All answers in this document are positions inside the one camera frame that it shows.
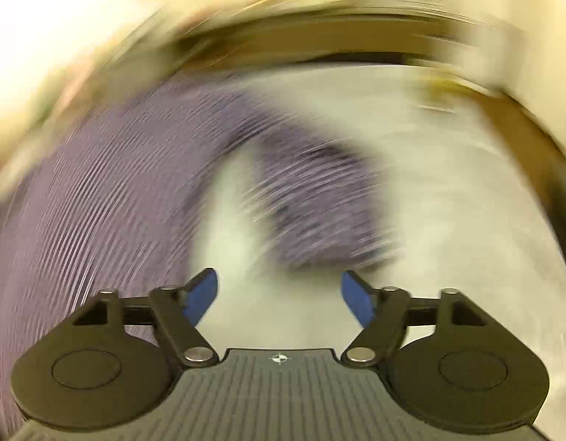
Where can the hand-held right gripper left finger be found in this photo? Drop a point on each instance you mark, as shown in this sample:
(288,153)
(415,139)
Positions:
(199,298)

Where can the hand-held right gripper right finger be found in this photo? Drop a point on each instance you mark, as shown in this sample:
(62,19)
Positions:
(358,301)

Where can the blue plaid shirt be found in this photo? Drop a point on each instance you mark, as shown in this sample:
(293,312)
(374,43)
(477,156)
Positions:
(103,193)

